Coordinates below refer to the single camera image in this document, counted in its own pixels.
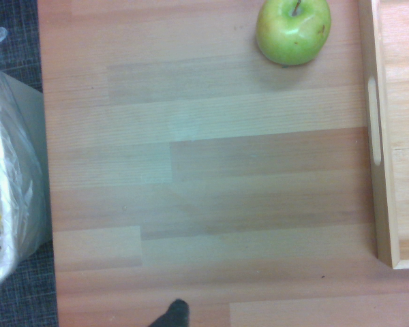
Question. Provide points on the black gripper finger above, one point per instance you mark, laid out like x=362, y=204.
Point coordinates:
x=175, y=315

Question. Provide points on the green apple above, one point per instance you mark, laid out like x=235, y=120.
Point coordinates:
x=293, y=37

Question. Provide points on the light wooden serving tray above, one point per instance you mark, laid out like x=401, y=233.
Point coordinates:
x=405, y=136

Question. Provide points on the reddish wooden coffee table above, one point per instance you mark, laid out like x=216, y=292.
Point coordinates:
x=208, y=170

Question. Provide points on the beige plastic trash bin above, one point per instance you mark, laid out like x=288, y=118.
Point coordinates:
x=30, y=136

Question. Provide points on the bin with clear plastic bag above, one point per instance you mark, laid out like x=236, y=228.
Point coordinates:
x=7, y=153

